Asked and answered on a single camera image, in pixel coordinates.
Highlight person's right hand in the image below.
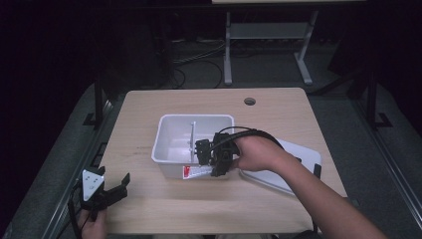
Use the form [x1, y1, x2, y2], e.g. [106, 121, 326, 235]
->
[232, 134, 294, 174]

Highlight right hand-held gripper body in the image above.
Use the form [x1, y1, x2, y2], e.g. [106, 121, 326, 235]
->
[188, 120, 241, 167]

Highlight person's left hand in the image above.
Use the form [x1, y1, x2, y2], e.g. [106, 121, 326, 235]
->
[77, 208, 108, 239]

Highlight black floor cables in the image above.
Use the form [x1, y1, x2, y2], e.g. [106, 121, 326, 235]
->
[170, 39, 231, 90]

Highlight aluminium floor rail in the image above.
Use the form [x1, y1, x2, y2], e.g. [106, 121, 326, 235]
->
[41, 99, 115, 239]
[351, 99, 422, 231]

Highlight left hand-held gripper cable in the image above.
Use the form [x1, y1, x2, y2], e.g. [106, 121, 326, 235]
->
[67, 185, 85, 239]

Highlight black metal stand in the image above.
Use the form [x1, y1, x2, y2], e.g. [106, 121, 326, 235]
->
[363, 71, 394, 131]
[82, 74, 107, 129]

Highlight white plastic storage box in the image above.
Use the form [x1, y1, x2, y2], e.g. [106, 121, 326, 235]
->
[151, 114, 236, 180]

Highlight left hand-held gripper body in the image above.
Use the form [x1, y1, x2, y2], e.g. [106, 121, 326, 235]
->
[79, 165, 112, 212]

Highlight white metal stand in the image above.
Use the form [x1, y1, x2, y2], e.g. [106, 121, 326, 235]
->
[211, 0, 366, 87]

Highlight white box lid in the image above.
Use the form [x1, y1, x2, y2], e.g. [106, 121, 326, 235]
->
[239, 138, 323, 197]

